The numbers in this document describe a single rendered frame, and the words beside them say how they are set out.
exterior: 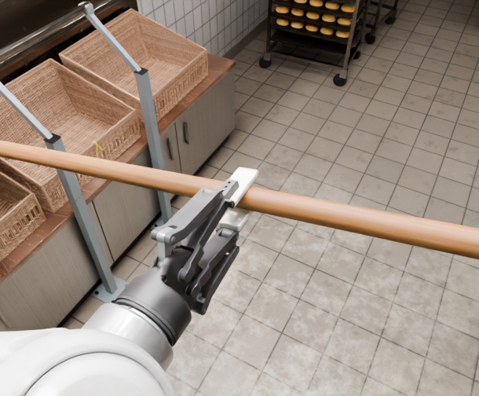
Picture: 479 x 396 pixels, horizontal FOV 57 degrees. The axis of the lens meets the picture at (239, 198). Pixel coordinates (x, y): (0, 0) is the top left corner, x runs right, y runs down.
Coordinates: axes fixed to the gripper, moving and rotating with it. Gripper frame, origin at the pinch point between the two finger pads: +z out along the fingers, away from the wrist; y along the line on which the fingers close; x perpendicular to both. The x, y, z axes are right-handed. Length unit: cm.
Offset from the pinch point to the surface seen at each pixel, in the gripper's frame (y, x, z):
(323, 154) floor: 133, -73, 182
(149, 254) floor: 122, -121, 64
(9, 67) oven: 21, -159, 68
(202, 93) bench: 65, -114, 131
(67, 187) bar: 50, -106, 35
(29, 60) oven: 22, -160, 78
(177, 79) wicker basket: 51, -115, 119
